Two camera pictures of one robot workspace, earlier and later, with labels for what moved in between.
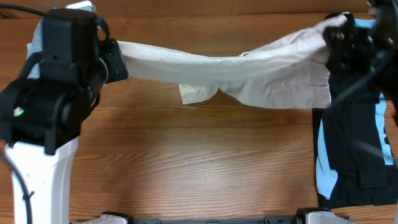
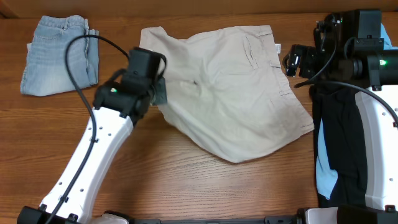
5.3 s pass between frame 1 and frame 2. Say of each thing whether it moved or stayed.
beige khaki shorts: moved
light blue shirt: stayed
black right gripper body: moved
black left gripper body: moved
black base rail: stayed
